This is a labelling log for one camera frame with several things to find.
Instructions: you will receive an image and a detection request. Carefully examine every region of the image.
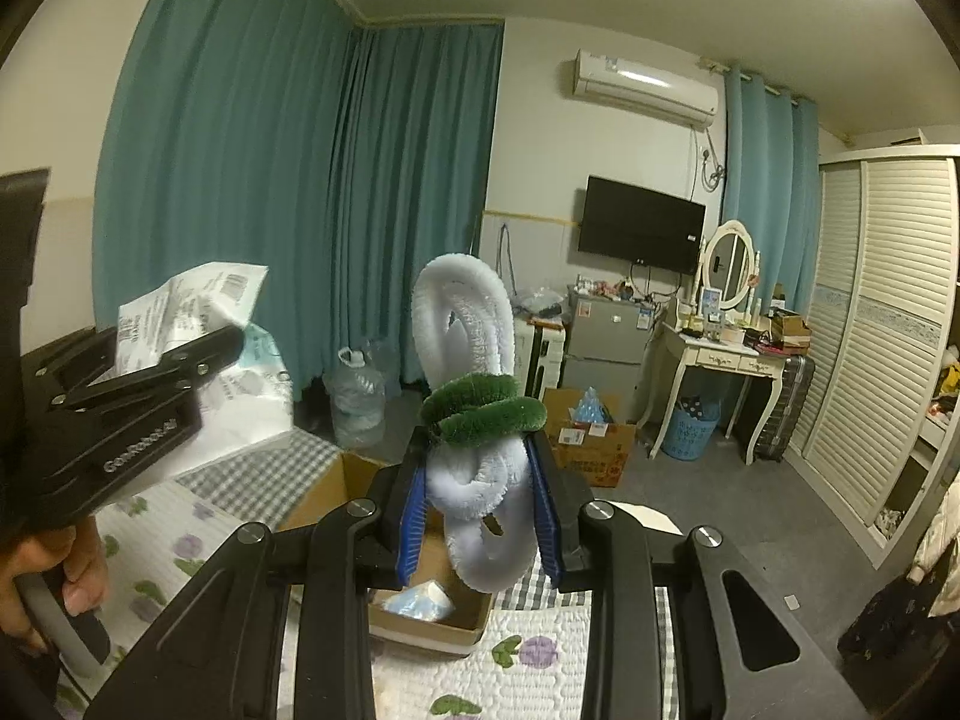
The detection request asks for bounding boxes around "grey checked bed sheet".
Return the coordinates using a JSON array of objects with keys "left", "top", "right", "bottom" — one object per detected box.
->
[{"left": 176, "top": 431, "right": 662, "bottom": 612}]

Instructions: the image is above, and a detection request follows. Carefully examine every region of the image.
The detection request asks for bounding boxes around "person's left hand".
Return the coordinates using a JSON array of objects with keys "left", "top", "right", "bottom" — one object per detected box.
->
[{"left": 0, "top": 516, "right": 111, "bottom": 653}]

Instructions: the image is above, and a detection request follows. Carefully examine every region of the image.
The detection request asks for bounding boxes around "brown cardboard box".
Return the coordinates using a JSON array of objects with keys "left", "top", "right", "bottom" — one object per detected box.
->
[{"left": 277, "top": 450, "right": 496, "bottom": 657}]

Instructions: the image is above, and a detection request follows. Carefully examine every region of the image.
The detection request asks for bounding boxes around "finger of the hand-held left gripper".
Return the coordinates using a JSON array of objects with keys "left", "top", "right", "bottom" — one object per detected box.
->
[{"left": 112, "top": 324, "right": 247, "bottom": 412}]

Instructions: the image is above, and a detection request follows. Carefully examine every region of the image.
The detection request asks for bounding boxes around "white and green chenille toy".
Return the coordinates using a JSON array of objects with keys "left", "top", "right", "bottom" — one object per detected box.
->
[{"left": 411, "top": 253, "right": 542, "bottom": 592}]

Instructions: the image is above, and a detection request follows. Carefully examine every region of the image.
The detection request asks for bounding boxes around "brown storage box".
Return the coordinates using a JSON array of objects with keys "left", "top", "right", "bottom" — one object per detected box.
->
[{"left": 769, "top": 307, "right": 812, "bottom": 357}]

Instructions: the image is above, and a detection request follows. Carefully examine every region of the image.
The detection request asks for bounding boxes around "red printed cardboard box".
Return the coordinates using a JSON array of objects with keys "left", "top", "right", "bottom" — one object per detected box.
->
[{"left": 541, "top": 388, "right": 638, "bottom": 490}]

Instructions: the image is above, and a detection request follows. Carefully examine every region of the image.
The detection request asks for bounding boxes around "black television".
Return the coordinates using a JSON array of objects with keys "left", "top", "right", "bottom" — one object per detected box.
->
[{"left": 577, "top": 175, "right": 707, "bottom": 276}]

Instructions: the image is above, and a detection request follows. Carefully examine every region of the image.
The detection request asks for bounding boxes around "clear water jug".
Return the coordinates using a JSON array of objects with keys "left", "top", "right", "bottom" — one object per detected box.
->
[{"left": 328, "top": 347, "right": 387, "bottom": 451}]

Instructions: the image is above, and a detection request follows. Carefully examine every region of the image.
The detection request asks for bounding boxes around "black bag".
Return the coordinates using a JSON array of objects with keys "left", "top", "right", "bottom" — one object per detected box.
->
[{"left": 836, "top": 570, "right": 960, "bottom": 691}]

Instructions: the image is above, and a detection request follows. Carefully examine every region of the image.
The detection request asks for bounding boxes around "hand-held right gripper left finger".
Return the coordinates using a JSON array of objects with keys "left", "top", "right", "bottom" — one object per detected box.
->
[{"left": 82, "top": 426, "right": 434, "bottom": 720}]

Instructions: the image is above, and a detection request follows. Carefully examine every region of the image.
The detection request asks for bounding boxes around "white plastic package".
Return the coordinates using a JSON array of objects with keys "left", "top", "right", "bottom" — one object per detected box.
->
[{"left": 116, "top": 261, "right": 295, "bottom": 500}]

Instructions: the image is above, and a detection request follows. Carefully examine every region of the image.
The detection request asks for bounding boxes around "light blue soft item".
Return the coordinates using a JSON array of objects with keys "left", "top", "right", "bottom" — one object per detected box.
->
[{"left": 381, "top": 581, "right": 455, "bottom": 623}]

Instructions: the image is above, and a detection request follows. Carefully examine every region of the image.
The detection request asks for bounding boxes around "floral quilt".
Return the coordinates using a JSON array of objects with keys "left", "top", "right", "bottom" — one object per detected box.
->
[{"left": 56, "top": 480, "right": 680, "bottom": 720}]

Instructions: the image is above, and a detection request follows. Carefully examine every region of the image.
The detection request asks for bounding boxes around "teal curtain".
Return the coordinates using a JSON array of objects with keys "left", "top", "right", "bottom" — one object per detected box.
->
[
  {"left": 330, "top": 22, "right": 505, "bottom": 395},
  {"left": 91, "top": 0, "right": 362, "bottom": 421}
]

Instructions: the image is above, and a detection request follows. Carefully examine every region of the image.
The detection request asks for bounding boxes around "dark suitcase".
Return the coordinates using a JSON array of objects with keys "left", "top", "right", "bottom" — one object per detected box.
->
[{"left": 752, "top": 355, "right": 816, "bottom": 464}]

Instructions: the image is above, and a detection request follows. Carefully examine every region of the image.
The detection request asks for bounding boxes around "small grey fridge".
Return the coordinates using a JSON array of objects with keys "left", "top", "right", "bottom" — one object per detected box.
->
[{"left": 561, "top": 291, "right": 653, "bottom": 410}]

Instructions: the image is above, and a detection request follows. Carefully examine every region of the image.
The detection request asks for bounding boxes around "blue laundry basket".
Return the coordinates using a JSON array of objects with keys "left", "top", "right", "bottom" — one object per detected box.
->
[{"left": 661, "top": 399, "right": 722, "bottom": 462}]

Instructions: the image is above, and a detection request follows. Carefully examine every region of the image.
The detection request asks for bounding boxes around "white dressing table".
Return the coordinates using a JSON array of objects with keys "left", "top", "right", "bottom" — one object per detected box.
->
[{"left": 646, "top": 319, "right": 785, "bottom": 464}]

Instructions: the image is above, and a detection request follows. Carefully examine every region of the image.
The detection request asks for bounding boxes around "light blue window curtain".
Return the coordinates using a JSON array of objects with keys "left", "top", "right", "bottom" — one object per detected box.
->
[{"left": 721, "top": 64, "right": 822, "bottom": 338}]

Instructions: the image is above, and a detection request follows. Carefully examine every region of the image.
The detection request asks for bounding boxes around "blue plastic bag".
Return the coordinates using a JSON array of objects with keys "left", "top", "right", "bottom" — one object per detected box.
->
[{"left": 570, "top": 388, "right": 612, "bottom": 426}]

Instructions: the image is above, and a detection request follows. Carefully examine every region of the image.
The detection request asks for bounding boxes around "clear plastic bag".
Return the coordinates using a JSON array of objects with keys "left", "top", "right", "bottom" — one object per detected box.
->
[{"left": 517, "top": 287, "right": 567, "bottom": 320}]

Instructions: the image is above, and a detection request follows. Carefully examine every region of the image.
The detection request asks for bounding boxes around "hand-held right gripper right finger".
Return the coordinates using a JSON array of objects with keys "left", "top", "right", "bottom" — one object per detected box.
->
[{"left": 523, "top": 433, "right": 880, "bottom": 720}]

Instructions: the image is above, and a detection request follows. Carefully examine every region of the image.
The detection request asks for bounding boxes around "oval white mirror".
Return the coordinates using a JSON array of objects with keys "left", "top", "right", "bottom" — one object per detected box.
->
[{"left": 697, "top": 220, "right": 760, "bottom": 316}]

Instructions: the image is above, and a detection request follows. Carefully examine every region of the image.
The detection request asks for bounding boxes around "white air conditioner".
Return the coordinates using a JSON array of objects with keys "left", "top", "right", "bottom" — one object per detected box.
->
[{"left": 574, "top": 49, "right": 721, "bottom": 128}]

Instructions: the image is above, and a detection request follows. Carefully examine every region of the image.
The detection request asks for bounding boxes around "white suitcase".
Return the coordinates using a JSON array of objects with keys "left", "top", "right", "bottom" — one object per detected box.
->
[{"left": 512, "top": 315, "right": 567, "bottom": 398}]

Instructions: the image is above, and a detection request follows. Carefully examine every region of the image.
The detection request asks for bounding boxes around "white louvered wardrobe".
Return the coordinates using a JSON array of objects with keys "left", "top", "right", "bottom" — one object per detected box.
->
[{"left": 784, "top": 144, "right": 960, "bottom": 571}]

